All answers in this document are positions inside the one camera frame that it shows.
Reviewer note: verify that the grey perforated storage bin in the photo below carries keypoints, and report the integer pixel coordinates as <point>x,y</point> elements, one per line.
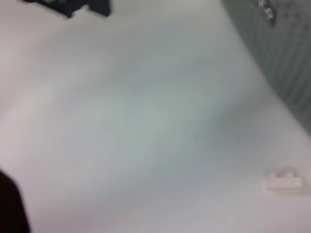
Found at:
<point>279,60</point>

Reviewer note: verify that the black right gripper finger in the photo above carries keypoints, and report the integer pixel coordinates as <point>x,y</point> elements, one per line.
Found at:
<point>11,206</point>

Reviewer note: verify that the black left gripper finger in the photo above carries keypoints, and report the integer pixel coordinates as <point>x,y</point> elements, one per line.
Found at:
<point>100,7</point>
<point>56,6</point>

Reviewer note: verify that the white toy brick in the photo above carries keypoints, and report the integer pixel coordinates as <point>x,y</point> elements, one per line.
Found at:
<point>286,180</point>

